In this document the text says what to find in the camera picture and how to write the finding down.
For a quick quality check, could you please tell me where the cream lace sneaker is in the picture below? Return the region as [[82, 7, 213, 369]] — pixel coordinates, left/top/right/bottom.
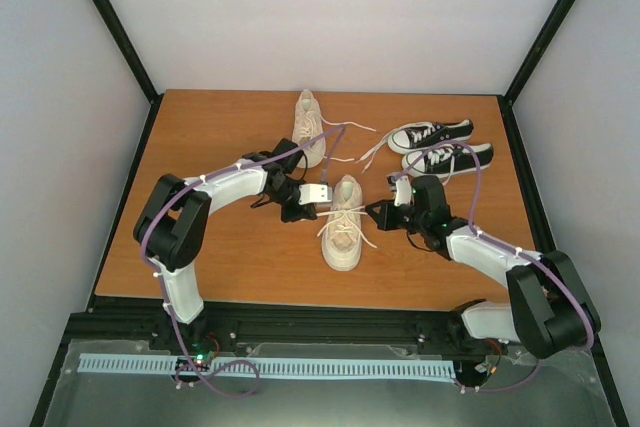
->
[[292, 89, 339, 169], [317, 175, 377, 272]]

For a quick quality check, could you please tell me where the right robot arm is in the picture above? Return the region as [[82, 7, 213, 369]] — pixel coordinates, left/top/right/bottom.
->
[[365, 175, 601, 359]]

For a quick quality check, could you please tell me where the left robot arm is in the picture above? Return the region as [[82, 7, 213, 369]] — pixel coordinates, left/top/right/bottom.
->
[[133, 138, 317, 350]]

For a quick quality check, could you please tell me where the black canvas sneaker front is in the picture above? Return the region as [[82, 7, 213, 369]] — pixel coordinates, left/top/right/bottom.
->
[[401, 143, 494, 183]]

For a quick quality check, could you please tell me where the black canvas sneaker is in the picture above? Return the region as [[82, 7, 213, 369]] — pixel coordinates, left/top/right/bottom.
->
[[401, 143, 494, 183], [358, 119, 474, 162]]

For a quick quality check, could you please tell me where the black canvas sneaker rear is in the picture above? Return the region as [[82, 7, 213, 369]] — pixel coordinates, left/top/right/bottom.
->
[[358, 119, 474, 162]]

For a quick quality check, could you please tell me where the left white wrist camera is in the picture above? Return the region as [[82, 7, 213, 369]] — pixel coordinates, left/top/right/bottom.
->
[[298, 183, 333, 205]]

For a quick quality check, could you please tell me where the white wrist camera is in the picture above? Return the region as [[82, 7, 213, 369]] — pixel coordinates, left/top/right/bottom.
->
[[387, 174, 413, 207], [298, 183, 333, 205]]

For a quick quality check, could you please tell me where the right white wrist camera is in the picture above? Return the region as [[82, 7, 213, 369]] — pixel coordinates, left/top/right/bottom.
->
[[387, 174, 413, 207]]

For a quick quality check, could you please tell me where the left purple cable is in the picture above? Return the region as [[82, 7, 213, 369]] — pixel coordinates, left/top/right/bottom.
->
[[141, 123, 348, 401]]

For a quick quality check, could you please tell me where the purple cable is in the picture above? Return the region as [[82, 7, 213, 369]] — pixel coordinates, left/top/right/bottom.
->
[[141, 123, 348, 401], [387, 141, 599, 394]]

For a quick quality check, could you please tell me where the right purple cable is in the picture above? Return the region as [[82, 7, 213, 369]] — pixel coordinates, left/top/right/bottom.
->
[[387, 141, 599, 394]]

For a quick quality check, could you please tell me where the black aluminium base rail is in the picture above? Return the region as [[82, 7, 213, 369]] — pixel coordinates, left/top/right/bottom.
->
[[63, 297, 499, 359]]

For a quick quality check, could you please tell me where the light blue slotted cable duct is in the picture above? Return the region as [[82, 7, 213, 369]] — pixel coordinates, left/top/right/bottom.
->
[[76, 353, 456, 383]]

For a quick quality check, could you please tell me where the left black frame post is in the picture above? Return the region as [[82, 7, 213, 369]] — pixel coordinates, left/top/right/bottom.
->
[[91, 0, 161, 106]]

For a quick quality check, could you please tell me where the black frame post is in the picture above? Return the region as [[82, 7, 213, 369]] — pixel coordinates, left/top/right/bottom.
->
[[504, 0, 577, 107], [91, 0, 161, 106]]

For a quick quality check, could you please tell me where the right black frame post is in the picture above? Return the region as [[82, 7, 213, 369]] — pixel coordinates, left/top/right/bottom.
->
[[504, 0, 577, 107]]

